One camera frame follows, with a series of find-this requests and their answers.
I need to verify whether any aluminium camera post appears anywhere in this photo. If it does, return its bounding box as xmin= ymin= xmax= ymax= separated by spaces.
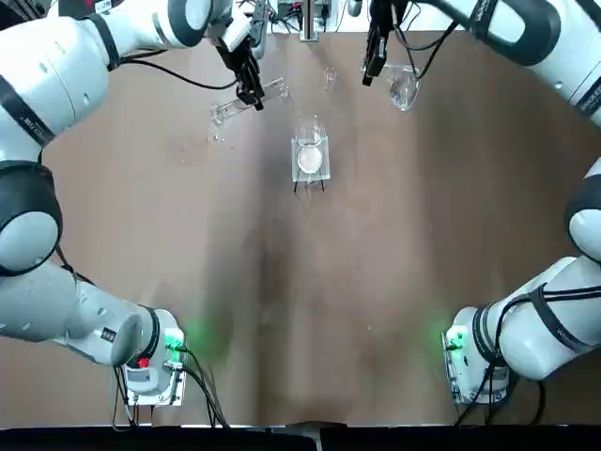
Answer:
xmin=300 ymin=0 xmax=321 ymax=42

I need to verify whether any glass conical flask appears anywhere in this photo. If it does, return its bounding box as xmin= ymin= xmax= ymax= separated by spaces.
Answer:
xmin=378 ymin=62 xmax=423 ymax=114

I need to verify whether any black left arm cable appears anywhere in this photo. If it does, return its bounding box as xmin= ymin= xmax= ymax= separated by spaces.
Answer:
xmin=112 ymin=49 xmax=243 ymax=91

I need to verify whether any large glass beaker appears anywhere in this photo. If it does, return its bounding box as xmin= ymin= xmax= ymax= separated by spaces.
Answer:
xmin=294 ymin=114 xmax=329 ymax=148

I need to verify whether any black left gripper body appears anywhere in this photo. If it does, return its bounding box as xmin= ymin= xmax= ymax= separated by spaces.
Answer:
xmin=215 ymin=39 xmax=259 ymax=91

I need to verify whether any black tripod stand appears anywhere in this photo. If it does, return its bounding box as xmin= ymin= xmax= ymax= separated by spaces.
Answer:
xmin=291 ymin=179 xmax=329 ymax=195

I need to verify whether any glass graduated cylinder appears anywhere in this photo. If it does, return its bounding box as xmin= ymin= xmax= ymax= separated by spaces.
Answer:
xmin=208 ymin=75 xmax=295 ymax=131

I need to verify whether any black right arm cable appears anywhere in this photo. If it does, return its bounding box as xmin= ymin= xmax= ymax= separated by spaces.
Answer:
xmin=393 ymin=18 xmax=467 ymax=82

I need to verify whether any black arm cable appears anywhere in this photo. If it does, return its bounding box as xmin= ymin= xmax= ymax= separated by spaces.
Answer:
xmin=393 ymin=18 xmax=467 ymax=82
xmin=112 ymin=49 xmax=243 ymax=91

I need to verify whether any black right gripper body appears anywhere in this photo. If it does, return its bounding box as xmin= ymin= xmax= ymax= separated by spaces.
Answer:
xmin=365 ymin=18 xmax=392 ymax=65

